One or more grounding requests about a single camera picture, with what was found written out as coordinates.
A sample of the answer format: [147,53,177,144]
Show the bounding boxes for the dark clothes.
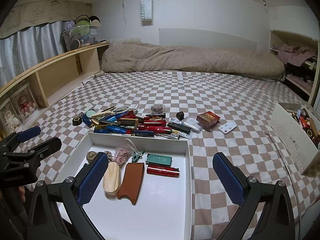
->
[285,57,320,86]

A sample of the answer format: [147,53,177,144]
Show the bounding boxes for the white plush display box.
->
[0,100,21,133]

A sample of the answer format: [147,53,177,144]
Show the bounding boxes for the assorted packets in shoe box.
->
[291,109,320,143]

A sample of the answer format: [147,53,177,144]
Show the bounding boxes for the beige rope knot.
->
[86,150,110,164]

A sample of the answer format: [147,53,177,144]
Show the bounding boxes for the dark bead bag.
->
[150,104,167,114]

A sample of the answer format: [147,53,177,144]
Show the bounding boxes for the brown leather sleeve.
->
[117,162,145,206]

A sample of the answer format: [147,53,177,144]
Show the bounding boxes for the clear storage bin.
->
[61,20,102,53]

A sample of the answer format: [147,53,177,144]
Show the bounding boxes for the green plush toy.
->
[71,16,93,37]

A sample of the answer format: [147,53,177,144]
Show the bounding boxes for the light blue curtain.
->
[0,20,66,85]

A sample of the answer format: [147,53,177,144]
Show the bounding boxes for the checkered bed sheet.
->
[10,70,320,240]

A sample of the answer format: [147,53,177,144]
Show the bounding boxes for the black rectangular box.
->
[167,121,192,134]

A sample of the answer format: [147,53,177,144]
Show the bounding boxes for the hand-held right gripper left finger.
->
[27,152,109,240]

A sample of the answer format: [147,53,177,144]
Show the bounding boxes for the white phone case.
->
[218,120,237,135]

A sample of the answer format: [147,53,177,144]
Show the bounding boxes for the green clip with white strap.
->
[125,138,145,162]

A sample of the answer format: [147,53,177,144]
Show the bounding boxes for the white cardboard tray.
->
[54,131,193,240]

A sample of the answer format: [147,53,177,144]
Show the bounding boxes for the wooden shoehorn piece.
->
[103,162,121,199]

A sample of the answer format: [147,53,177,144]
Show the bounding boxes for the red cigarette pack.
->
[196,111,221,132]

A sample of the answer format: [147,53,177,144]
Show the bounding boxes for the pink bead bag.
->
[112,147,132,165]

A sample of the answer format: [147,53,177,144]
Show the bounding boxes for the white shoe box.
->
[270,102,320,175]

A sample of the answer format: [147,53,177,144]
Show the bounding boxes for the clear plastic case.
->
[181,117,202,132]

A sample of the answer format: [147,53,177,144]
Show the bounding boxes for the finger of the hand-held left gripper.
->
[6,137,62,167]
[0,126,42,152]

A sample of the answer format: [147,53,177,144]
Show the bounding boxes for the person's left hand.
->
[17,185,26,203]

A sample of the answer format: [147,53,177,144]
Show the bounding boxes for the beige fluffy blanket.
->
[100,37,285,82]

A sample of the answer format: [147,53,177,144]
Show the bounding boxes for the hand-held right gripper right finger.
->
[212,152,296,240]

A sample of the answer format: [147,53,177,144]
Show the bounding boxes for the wooden wardrobe niche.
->
[269,29,320,105]

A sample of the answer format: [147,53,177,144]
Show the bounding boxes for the red pen box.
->
[146,164,180,178]

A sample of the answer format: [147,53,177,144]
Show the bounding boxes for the teddy bear display box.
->
[10,84,39,124]

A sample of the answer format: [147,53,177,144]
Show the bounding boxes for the pink clothes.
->
[271,42,318,66]

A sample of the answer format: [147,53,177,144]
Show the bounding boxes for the metal back scratcher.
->
[262,130,302,217]

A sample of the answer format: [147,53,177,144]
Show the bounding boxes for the white hanging paper bag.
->
[140,0,153,27]

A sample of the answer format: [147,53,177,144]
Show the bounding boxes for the wooden headboard shelf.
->
[0,41,109,140]

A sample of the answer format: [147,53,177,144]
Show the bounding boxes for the beige printed valance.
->
[0,0,93,39]

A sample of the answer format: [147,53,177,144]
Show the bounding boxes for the green lighter box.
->
[145,154,173,165]

